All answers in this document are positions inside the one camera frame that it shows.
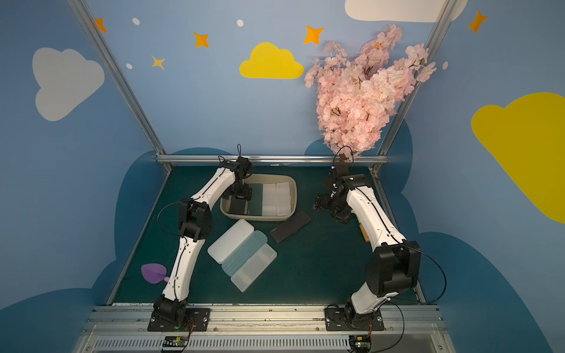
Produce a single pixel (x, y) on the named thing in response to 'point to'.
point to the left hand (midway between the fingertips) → (239, 194)
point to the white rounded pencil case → (230, 240)
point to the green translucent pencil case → (255, 204)
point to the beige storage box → (264, 179)
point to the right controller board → (360, 343)
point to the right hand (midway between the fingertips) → (327, 211)
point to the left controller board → (175, 341)
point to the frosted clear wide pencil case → (252, 268)
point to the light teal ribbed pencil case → (251, 245)
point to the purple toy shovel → (154, 273)
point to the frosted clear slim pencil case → (268, 200)
